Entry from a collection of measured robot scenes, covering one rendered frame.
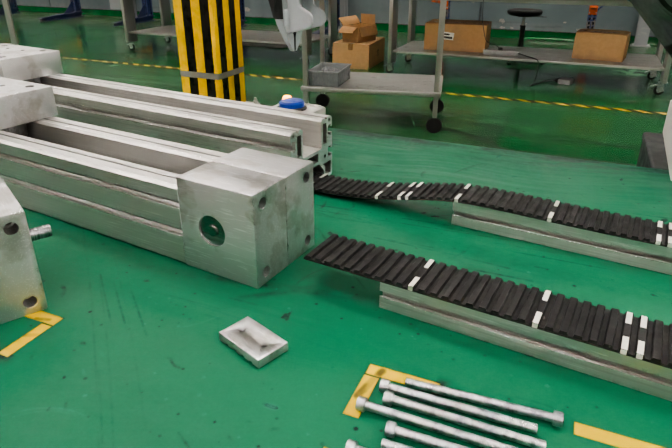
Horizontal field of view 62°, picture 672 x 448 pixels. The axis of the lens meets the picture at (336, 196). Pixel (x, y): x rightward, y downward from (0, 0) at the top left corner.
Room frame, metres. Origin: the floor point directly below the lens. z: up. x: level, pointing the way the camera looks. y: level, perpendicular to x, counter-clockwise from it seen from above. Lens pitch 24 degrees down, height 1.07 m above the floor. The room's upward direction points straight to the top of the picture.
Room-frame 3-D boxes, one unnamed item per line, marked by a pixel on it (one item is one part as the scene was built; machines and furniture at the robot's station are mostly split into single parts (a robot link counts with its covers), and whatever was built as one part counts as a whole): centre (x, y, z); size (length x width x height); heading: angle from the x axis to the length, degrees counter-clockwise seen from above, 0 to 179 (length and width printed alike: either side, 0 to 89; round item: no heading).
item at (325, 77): (3.80, -0.22, 0.50); 1.03 x 0.55 x 1.01; 79
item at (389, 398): (0.28, -0.08, 0.78); 0.11 x 0.01 x 0.01; 68
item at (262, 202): (0.52, 0.08, 0.83); 0.12 x 0.09 x 0.10; 150
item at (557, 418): (0.30, -0.10, 0.78); 0.11 x 0.01 x 0.01; 69
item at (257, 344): (0.36, 0.07, 0.78); 0.05 x 0.03 x 0.01; 47
